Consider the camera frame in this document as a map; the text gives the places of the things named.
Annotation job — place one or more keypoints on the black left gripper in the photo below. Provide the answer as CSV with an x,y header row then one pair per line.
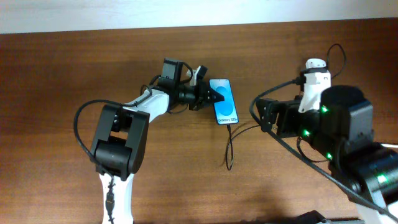
x,y
202,99

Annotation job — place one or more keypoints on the white power strip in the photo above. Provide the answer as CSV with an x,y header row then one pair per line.
x,y
315,63

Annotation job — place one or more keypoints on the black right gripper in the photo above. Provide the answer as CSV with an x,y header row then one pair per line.
x,y
280,108

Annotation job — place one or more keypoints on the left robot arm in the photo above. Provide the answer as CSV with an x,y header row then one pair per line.
x,y
119,143

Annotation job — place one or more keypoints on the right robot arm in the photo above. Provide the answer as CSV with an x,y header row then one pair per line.
x,y
341,130

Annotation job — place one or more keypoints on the blue Galaxy smartphone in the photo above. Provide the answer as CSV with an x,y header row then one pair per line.
x,y
225,111

